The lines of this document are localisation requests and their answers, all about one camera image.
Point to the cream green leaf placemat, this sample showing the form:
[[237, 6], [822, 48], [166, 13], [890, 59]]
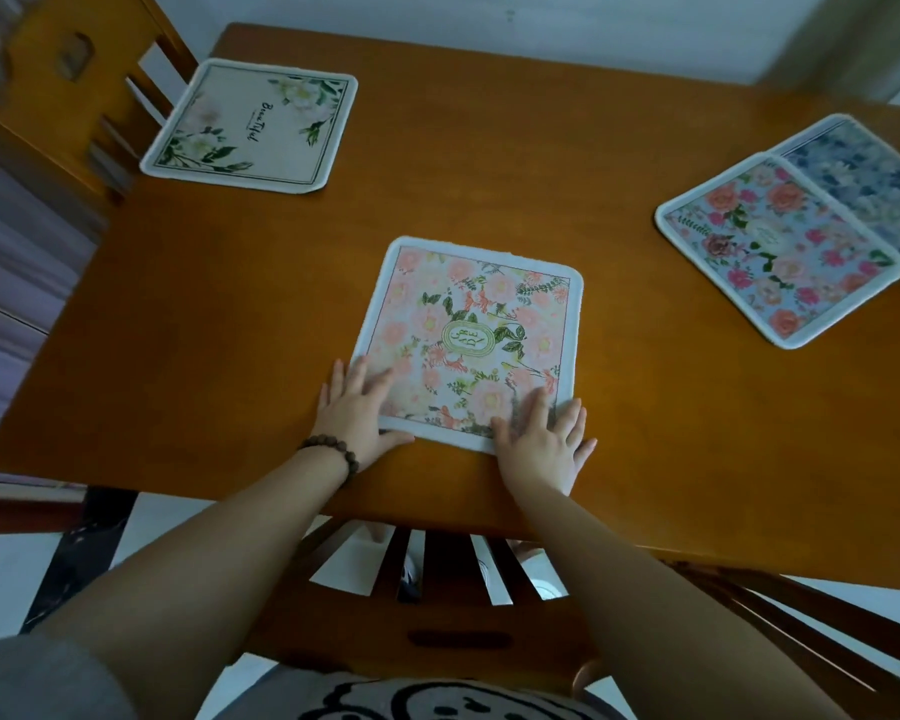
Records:
[[255, 127]]

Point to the person's left hand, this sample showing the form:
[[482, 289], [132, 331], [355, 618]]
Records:
[[352, 419]]

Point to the wooden dining chair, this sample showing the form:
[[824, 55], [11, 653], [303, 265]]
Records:
[[37, 104], [735, 584], [345, 629]]

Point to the orange wooden table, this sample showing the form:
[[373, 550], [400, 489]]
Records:
[[495, 142]]

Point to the person's left forearm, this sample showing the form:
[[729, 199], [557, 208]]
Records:
[[195, 577]]

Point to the person's right forearm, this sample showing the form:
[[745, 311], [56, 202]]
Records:
[[645, 607]]

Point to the light blue rose placemat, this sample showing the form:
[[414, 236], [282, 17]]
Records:
[[772, 247]]

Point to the person's right hand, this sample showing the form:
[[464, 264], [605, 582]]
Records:
[[547, 457]]

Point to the striped wooden cabinet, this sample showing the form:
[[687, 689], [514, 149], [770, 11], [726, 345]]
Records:
[[15, 292]]

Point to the red-brown door frame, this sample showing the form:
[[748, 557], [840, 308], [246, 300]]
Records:
[[15, 515]]

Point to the pale pink floral placemat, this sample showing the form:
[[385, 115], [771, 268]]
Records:
[[472, 329]]

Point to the navy white floral placemat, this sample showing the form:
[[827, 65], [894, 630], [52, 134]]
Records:
[[870, 179]]

